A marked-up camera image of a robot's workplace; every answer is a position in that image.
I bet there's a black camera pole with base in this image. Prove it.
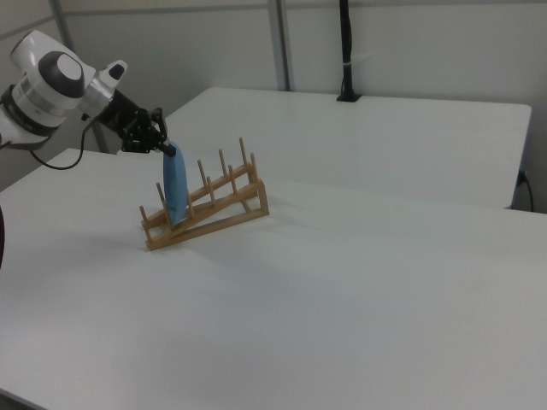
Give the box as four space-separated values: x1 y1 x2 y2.
336 0 365 104

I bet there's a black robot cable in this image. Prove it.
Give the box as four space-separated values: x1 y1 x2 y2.
27 114 94 171

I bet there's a blue plastic plate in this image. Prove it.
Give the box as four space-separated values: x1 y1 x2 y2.
162 147 191 224

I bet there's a wooden plate rack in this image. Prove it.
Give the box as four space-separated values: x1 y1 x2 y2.
138 136 271 252

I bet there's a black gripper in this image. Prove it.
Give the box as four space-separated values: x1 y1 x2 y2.
98 90 177 156

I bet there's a grey aluminium frame post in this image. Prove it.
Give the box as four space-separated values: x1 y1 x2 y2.
268 0 297 92

